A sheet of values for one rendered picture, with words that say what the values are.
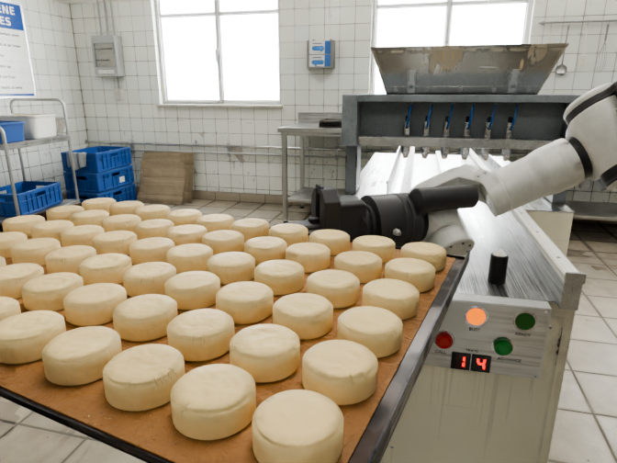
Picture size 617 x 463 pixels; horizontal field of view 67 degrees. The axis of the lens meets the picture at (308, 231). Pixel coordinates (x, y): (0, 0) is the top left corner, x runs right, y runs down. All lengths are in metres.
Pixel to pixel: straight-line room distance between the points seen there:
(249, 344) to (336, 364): 0.06
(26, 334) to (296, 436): 0.22
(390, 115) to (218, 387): 1.37
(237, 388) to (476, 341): 0.66
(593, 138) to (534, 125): 0.90
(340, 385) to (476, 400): 0.72
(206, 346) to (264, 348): 0.05
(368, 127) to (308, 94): 3.31
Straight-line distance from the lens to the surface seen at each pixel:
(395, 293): 0.41
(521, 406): 1.02
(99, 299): 0.43
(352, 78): 4.80
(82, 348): 0.36
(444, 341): 0.89
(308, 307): 0.38
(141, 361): 0.33
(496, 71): 1.58
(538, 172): 0.74
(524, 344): 0.91
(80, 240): 0.62
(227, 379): 0.30
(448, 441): 1.06
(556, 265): 0.92
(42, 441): 2.04
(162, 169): 5.42
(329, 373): 0.30
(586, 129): 0.74
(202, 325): 0.36
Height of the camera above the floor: 1.19
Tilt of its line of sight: 17 degrees down
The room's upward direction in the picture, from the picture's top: straight up
